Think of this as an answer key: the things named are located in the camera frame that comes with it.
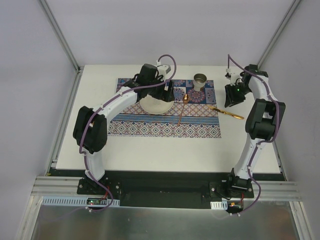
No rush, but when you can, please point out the cream plate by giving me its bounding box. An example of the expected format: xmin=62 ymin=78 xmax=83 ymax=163
xmin=139 ymin=95 xmax=174 ymax=115

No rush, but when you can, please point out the gold knife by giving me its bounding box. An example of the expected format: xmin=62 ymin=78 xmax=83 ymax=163
xmin=207 ymin=105 xmax=245 ymax=120

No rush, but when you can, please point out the metal cup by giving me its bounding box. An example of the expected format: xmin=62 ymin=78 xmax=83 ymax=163
xmin=193 ymin=73 xmax=207 ymax=92

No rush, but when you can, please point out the copper spoon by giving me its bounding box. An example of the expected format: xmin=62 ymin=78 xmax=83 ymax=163
xmin=177 ymin=93 xmax=190 ymax=127

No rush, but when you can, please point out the patterned cloth placemat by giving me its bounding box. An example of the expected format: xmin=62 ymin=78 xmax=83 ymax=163
xmin=108 ymin=79 xmax=221 ymax=138

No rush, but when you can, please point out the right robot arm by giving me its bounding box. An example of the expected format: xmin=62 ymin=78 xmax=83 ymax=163
xmin=224 ymin=64 xmax=286 ymax=198

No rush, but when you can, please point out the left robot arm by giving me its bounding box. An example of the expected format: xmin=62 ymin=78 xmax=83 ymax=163
xmin=72 ymin=62 xmax=175 ymax=195

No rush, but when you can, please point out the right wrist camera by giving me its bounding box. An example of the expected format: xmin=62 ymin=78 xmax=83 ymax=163
xmin=225 ymin=68 xmax=240 ymax=86

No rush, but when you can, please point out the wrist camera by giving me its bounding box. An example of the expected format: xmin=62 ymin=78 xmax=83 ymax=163
xmin=225 ymin=68 xmax=240 ymax=86
xmin=156 ymin=61 xmax=171 ymax=80

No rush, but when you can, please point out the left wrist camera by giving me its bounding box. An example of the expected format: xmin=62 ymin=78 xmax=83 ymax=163
xmin=156 ymin=61 xmax=171 ymax=80

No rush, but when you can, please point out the left aluminium frame post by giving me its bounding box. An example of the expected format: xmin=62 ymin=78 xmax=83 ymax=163
xmin=37 ymin=0 xmax=81 ymax=73

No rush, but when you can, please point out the aluminium frame post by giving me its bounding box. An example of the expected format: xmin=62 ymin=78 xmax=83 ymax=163
xmin=256 ymin=0 xmax=303 ymax=69
xmin=37 ymin=0 xmax=81 ymax=73

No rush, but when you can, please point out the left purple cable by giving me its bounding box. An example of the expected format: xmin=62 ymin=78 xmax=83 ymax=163
xmin=78 ymin=54 xmax=177 ymax=213

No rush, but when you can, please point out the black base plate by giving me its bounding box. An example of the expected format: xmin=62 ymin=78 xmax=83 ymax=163
xmin=77 ymin=170 xmax=255 ymax=209

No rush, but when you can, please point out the right aluminium frame post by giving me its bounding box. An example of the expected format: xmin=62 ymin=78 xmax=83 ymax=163
xmin=256 ymin=0 xmax=303 ymax=69

